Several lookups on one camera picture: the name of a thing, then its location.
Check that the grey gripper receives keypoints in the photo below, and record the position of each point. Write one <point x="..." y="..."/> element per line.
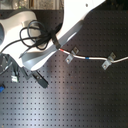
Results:
<point x="35" y="60"/>

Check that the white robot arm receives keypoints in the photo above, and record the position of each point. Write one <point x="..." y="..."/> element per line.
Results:
<point x="29" y="44"/>

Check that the white connector plug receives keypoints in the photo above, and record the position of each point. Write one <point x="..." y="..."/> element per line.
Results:
<point x="14" y="79"/>

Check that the metal cable clip lower left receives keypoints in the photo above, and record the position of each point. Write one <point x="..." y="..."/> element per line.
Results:
<point x="69" y="59"/>

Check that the metal cable clip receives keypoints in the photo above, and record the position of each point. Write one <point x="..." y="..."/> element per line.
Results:
<point x="106" y="64"/>
<point x="75" y="50"/>
<point x="112" y="56"/>
<point x="69" y="59"/>

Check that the metal cable clip upper left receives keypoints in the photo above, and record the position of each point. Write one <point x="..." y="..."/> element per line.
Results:
<point x="75" y="50"/>

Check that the metal cable clip lower right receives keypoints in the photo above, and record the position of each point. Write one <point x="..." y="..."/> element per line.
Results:
<point x="106" y="64"/>

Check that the metal cable clip upper right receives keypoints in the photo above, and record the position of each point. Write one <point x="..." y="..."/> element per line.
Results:
<point x="112" y="56"/>

